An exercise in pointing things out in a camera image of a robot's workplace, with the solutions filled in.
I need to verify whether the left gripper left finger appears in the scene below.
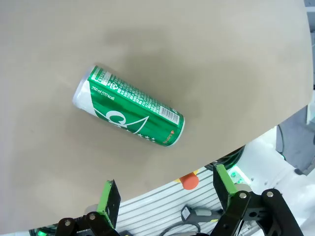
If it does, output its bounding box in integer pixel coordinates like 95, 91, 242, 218
55, 179, 121, 236

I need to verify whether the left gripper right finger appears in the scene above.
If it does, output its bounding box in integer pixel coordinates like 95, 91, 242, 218
213, 164, 305, 236

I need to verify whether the red emergency stop button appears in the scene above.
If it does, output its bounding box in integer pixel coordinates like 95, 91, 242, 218
179, 173, 199, 191

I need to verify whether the green and white soda can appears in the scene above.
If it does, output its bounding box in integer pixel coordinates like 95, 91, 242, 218
72, 65, 185, 148

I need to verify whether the grey aluminium frame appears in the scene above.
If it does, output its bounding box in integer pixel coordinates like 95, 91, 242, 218
73, 169, 249, 236

